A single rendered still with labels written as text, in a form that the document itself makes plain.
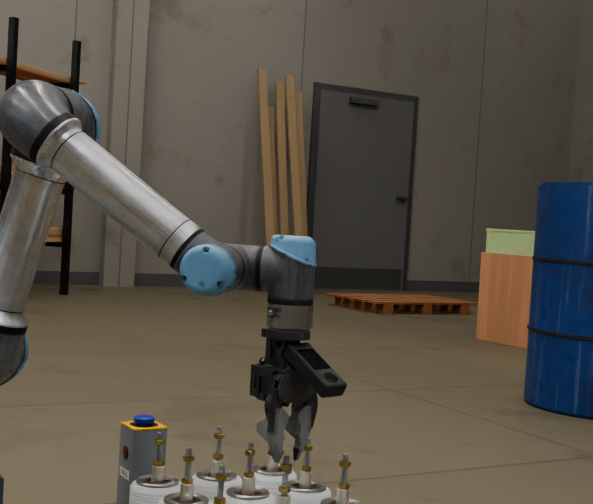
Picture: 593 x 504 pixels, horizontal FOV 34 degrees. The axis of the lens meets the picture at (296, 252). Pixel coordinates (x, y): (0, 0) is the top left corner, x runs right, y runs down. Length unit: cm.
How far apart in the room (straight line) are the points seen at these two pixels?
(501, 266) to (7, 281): 497
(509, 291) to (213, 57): 450
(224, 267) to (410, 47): 957
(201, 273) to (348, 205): 890
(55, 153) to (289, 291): 42
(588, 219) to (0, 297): 278
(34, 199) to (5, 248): 10
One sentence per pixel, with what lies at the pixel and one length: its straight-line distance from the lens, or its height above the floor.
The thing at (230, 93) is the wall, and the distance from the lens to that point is 970.
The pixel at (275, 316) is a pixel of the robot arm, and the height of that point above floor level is 57.
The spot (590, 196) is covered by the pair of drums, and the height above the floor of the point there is 89.
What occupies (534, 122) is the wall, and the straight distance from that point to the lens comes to 1199.
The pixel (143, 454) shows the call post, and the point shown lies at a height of 26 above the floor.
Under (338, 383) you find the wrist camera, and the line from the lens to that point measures 149.
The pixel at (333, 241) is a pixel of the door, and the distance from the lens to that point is 1019.
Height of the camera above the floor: 73
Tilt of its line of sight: 2 degrees down
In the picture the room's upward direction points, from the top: 3 degrees clockwise
